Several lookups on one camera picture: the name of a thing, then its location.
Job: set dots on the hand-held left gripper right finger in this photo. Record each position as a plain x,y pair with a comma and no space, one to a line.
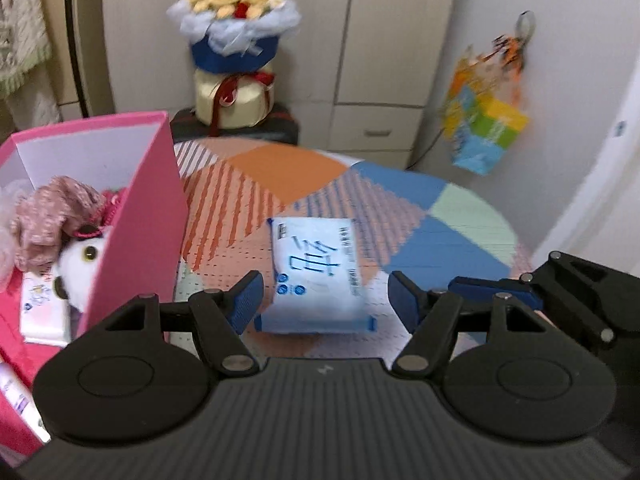
404,302

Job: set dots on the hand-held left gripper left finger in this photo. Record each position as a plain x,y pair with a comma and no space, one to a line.
245,302

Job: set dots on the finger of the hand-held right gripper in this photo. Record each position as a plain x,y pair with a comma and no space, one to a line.
495,287

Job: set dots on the white blue tissue pack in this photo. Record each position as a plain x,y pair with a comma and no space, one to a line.
315,270

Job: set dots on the pink cardboard box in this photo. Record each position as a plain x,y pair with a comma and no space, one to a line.
145,210

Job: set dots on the white cat plush toy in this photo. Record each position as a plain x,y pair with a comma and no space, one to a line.
82,265

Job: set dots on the small white tissue packet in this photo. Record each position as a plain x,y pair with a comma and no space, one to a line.
42,307

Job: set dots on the pink floral cloth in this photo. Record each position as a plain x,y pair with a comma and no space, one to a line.
55,210

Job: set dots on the small white tube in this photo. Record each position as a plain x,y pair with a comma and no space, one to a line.
20,400

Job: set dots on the patchwork tablecloth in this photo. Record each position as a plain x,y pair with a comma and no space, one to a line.
300,170

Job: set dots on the colourful paper gift bag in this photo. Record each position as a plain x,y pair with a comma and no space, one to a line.
480,125

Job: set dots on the black stool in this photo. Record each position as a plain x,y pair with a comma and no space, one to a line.
280,130

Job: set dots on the flower bouquet blue wrap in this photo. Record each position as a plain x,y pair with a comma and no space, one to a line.
235,35

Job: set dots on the light wood wardrobe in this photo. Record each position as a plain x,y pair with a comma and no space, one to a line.
390,35

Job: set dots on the light wooden board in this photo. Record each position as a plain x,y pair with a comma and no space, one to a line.
60,75

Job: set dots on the black clothes rack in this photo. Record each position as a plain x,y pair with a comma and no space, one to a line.
80,60

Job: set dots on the fluffy cream green cardigan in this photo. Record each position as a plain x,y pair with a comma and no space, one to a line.
20,25

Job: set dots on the blue wall sticker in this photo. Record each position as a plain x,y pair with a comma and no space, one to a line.
619,128

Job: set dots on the wall hook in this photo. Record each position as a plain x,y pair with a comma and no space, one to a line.
525,24

